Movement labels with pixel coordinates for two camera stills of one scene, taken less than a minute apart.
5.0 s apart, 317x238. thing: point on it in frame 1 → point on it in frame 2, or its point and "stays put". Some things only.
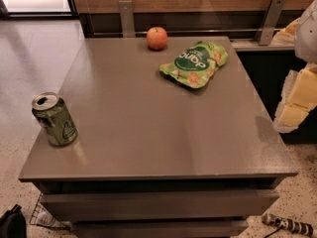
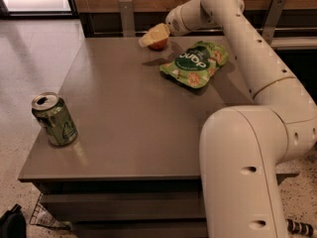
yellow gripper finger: [303, 97] → [179, 20]
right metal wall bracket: [265, 32] stays put
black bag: [13, 223] stays put
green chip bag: [197, 63] stays put
